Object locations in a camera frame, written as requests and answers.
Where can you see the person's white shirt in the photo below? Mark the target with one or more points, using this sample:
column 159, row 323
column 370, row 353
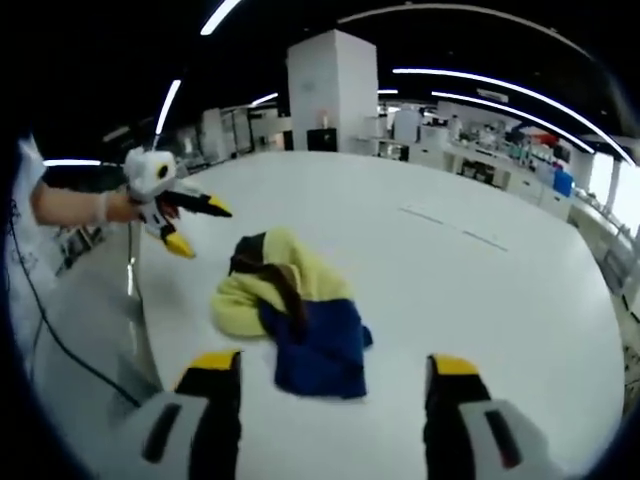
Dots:
column 25, row 220

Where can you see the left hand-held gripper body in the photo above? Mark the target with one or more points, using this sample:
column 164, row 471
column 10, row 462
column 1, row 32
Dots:
column 148, row 175

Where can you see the white square pillar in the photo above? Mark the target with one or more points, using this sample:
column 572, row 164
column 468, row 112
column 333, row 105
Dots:
column 332, row 90

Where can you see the yellow and blue garment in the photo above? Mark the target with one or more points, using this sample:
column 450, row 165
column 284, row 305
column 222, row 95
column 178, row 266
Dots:
column 290, row 310

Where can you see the blue container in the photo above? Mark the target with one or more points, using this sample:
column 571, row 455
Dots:
column 562, row 181

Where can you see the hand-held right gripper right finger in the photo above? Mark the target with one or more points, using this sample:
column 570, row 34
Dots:
column 465, row 430

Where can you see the black cabinet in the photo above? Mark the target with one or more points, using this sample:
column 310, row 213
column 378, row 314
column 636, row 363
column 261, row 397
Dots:
column 321, row 139

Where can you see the white lab counter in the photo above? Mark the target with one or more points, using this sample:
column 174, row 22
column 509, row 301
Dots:
column 500, row 170

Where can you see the person's left hand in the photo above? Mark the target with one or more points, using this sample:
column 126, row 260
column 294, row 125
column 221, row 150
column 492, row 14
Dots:
column 117, row 207

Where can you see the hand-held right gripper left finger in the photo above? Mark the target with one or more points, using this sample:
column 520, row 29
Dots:
column 200, row 430

